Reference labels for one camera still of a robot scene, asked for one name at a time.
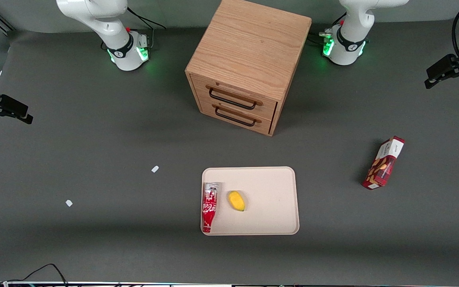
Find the red cookie box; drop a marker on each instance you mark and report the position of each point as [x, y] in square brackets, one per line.
[383, 163]

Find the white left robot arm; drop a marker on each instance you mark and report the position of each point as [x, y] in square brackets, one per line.
[351, 28]

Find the beige plastic tray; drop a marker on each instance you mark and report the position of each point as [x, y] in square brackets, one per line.
[269, 199]

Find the wooden two-drawer cabinet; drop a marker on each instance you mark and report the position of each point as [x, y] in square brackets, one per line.
[249, 44]

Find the red cola bottle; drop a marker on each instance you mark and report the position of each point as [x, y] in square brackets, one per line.
[209, 203]

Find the yellow lemon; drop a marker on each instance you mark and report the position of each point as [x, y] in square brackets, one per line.
[236, 200]

